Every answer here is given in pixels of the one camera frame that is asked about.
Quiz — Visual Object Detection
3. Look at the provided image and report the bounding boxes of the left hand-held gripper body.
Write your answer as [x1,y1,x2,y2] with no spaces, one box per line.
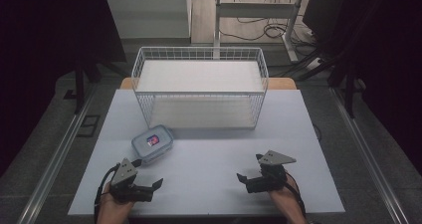
[108,157,155,204]

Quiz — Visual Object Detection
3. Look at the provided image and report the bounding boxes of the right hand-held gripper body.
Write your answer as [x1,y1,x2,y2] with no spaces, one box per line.
[245,149,298,194]

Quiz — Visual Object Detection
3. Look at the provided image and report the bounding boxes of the clear food container blue lid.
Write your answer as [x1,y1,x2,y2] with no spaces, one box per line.
[130,123,175,165]

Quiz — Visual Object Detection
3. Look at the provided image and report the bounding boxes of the person's right hand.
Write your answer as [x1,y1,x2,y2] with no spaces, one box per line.
[268,174,309,224]

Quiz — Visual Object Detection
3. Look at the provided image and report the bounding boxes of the person's left hand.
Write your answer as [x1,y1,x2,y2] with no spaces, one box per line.
[96,181,135,224]

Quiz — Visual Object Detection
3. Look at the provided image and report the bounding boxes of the wooden table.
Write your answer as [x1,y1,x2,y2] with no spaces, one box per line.
[118,77,298,91]

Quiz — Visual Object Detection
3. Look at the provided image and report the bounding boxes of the black metal stand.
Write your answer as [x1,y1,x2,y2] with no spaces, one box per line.
[74,59,127,115]
[295,49,358,119]

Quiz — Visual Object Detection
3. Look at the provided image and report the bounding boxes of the white power strip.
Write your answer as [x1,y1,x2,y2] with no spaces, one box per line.
[305,56,323,71]

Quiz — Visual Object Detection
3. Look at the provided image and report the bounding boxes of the white cabinet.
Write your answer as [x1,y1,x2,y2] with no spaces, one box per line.
[104,0,193,40]

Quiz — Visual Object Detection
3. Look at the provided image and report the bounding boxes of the dark monitor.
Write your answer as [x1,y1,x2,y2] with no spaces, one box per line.
[302,0,349,41]

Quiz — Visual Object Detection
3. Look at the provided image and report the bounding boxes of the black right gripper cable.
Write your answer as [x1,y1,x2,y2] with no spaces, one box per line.
[284,171,308,218]

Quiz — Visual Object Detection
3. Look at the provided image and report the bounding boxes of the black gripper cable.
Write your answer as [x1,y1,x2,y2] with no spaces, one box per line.
[284,171,308,218]
[93,162,121,224]

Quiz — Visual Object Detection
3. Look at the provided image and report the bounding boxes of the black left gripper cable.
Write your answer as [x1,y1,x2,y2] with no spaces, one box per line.
[93,162,121,224]

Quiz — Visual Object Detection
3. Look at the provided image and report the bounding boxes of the aluminium floor rail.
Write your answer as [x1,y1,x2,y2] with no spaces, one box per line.
[16,84,98,224]
[329,87,411,224]

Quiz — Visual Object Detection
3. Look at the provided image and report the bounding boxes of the white wire basket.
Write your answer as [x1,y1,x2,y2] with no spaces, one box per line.
[130,46,270,130]

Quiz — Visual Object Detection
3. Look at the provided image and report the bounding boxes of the black floor cables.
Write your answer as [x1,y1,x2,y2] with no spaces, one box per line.
[218,0,321,47]

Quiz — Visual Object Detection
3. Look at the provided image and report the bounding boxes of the white metal desk frame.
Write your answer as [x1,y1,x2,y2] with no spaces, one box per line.
[213,0,305,65]

